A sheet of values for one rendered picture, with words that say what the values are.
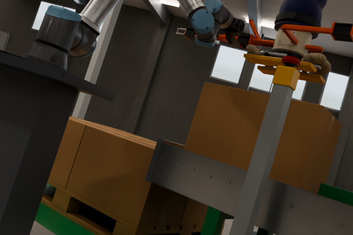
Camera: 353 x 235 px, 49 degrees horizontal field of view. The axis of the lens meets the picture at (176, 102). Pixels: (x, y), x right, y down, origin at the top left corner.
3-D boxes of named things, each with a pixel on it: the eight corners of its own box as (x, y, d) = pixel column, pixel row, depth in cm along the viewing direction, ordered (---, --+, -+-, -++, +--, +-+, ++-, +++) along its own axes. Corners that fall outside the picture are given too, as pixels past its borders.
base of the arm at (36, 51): (55, 68, 160) (63, 46, 161) (14, 55, 163) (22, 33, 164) (72, 76, 179) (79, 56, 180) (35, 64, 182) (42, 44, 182)
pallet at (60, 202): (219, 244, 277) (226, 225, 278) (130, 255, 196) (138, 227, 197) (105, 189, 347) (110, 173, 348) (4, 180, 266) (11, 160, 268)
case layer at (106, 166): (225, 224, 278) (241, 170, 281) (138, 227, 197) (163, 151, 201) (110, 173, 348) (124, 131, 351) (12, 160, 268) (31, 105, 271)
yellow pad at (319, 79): (324, 84, 197) (327, 75, 198) (320, 78, 189) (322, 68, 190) (262, 73, 217) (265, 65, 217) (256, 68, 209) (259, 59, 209)
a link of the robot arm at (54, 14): (28, 35, 166) (42, -3, 167) (48, 46, 183) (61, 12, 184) (59, 45, 163) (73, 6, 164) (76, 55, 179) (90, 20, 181)
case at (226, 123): (320, 201, 191) (342, 124, 195) (297, 198, 159) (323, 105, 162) (217, 166, 227) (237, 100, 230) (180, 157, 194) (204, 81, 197)
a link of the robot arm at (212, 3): (196, 14, 177) (203, -6, 178) (209, 25, 187) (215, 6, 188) (214, 16, 171) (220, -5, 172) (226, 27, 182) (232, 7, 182)
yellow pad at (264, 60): (315, 73, 182) (318, 63, 182) (310, 66, 174) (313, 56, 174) (250, 63, 201) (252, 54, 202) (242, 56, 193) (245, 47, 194)
